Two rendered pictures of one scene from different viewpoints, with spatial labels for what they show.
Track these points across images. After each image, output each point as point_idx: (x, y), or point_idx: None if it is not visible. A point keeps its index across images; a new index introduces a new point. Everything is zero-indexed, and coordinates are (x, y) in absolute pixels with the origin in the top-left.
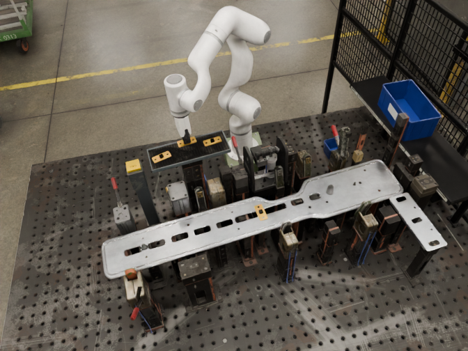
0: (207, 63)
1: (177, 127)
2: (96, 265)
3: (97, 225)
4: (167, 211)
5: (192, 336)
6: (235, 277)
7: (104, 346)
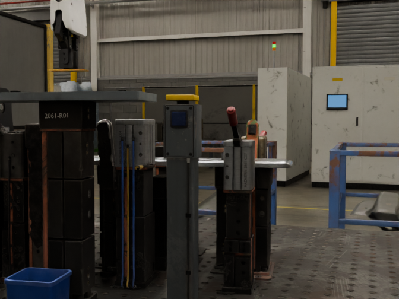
0: None
1: (82, 20)
2: (333, 294)
3: None
4: None
5: (212, 241)
6: None
7: (329, 253)
